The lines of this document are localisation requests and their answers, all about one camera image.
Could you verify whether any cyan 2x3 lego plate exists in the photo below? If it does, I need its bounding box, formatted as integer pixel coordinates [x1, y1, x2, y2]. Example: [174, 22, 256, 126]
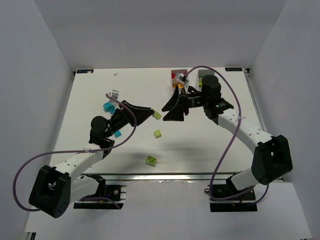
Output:
[114, 130, 122, 138]

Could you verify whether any aluminium table rail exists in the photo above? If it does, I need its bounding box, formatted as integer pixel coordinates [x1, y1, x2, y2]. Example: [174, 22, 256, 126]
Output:
[79, 172, 283, 183]

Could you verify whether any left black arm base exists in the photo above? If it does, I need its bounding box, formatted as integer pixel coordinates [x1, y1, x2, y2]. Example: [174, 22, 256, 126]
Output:
[70, 174, 127, 210]

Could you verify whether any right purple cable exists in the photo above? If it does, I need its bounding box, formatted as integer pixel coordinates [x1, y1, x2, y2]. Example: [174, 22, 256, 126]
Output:
[184, 65, 271, 207]

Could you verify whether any yellow oval lego piece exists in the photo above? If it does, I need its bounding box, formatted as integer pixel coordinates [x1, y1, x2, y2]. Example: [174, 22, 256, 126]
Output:
[172, 84, 184, 89]

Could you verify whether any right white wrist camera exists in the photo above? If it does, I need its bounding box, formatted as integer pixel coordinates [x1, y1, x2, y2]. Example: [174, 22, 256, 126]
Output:
[174, 72, 190, 88]

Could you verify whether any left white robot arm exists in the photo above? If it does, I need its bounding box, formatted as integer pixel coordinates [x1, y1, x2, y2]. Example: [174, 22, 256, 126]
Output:
[28, 100, 155, 218]

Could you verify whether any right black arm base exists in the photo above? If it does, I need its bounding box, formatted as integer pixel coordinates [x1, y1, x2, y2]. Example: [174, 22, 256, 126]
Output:
[204, 179, 258, 213]

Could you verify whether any white sorting container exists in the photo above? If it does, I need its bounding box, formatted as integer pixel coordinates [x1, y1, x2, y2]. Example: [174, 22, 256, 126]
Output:
[171, 69, 190, 93]
[197, 69, 215, 91]

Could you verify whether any right white sorting container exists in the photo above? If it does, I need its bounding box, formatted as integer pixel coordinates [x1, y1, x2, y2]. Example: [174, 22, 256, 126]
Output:
[197, 69, 215, 91]

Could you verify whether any purple cable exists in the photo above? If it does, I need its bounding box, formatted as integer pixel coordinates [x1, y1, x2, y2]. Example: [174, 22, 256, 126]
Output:
[184, 65, 271, 207]
[12, 92, 138, 212]

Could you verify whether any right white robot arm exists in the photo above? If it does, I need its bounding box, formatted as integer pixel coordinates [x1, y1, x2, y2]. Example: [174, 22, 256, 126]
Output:
[161, 75, 293, 195]

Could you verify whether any pale green 2x2 lego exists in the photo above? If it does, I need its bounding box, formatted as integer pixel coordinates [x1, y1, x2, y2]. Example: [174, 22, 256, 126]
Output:
[153, 130, 162, 138]

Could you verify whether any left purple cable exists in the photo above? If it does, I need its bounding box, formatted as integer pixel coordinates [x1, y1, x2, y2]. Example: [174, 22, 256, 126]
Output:
[12, 92, 138, 212]

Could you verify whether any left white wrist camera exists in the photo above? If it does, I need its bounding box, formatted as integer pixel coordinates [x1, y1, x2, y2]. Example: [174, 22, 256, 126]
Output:
[110, 89, 120, 101]

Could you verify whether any pale green small lego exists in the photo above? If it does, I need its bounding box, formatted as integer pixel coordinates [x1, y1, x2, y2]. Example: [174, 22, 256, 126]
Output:
[152, 111, 162, 120]

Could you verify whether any left white sorting container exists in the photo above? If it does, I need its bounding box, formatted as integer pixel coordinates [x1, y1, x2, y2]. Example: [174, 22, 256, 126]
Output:
[171, 69, 190, 93]

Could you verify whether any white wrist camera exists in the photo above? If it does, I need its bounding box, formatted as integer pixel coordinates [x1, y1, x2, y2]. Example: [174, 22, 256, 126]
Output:
[174, 72, 190, 88]
[110, 89, 120, 101]

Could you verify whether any lime 2x2 lego brick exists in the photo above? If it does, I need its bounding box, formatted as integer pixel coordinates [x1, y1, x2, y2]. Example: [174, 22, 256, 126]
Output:
[145, 155, 157, 167]

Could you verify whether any cyan arched lego brick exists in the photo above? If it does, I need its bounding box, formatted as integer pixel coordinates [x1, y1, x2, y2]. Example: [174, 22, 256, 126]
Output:
[103, 102, 116, 115]

